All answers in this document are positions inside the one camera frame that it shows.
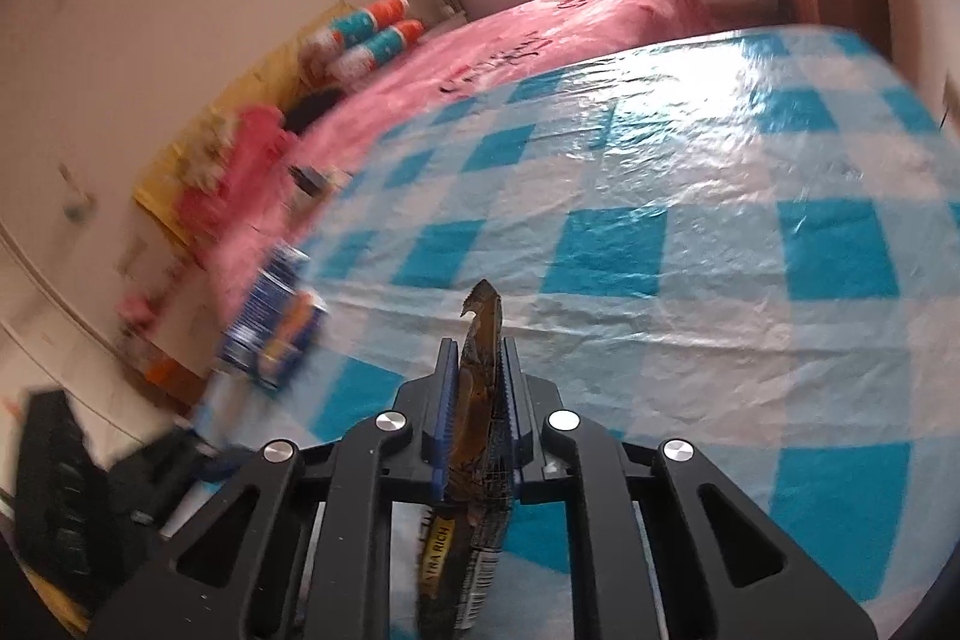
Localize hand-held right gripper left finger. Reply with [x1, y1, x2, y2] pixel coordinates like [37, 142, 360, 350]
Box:
[90, 338, 460, 640]

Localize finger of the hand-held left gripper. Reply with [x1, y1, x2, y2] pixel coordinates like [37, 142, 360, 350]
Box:
[191, 445, 252, 483]

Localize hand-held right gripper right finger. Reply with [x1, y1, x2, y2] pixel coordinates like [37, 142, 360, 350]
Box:
[501, 336, 878, 640]

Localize blue orange snack packet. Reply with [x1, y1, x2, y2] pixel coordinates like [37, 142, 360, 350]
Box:
[216, 241, 329, 395]

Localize orange box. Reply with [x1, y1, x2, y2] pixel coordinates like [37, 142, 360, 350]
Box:
[142, 359, 196, 390]

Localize yellow cloth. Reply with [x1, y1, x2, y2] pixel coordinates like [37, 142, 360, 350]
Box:
[30, 572, 98, 637]

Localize white wardrobe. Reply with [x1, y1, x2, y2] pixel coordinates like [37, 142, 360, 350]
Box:
[0, 220, 196, 431]

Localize pink cloth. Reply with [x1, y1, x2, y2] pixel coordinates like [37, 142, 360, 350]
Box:
[120, 291, 162, 326]

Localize white nightstand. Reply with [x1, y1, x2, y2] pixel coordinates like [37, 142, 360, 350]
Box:
[112, 220, 218, 341]

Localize pink pillow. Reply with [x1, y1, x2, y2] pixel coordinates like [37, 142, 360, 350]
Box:
[174, 182, 248, 251]

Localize blue checkered tablecloth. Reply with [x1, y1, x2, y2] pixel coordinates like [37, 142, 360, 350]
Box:
[191, 23, 935, 640]

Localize floral pillow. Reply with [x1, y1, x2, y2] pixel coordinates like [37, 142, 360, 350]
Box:
[176, 111, 248, 191]

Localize black cloth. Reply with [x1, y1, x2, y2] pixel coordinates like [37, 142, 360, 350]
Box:
[285, 89, 350, 133]

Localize pink printed bed blanket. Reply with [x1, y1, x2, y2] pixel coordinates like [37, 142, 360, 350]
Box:
[202, 0, 717, 281]

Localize yellow bed headboard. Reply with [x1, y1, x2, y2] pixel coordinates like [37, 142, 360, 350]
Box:
[133, 0, 361, 251]

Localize wall hanging ornament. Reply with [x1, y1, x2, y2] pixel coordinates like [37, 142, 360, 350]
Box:
[60, 160, 102, 229]

